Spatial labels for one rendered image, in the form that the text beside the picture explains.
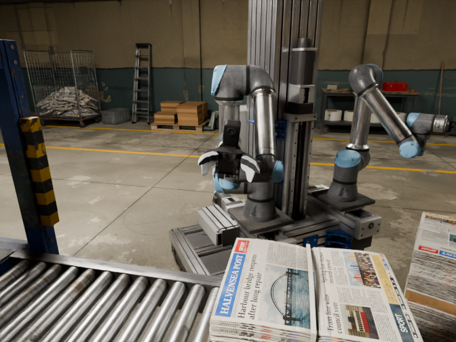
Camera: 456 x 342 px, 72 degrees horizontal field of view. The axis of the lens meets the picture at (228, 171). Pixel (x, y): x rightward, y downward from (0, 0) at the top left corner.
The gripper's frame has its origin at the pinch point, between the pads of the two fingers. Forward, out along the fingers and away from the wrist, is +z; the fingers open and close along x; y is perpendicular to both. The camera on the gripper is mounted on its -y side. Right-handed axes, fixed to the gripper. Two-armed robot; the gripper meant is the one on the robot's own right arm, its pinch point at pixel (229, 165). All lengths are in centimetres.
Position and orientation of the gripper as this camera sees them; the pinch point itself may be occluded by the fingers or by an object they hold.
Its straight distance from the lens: 77.4
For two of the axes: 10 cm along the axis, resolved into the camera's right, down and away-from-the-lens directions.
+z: -0.2, 3.3, -9.4
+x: -9.9, -1.3, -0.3
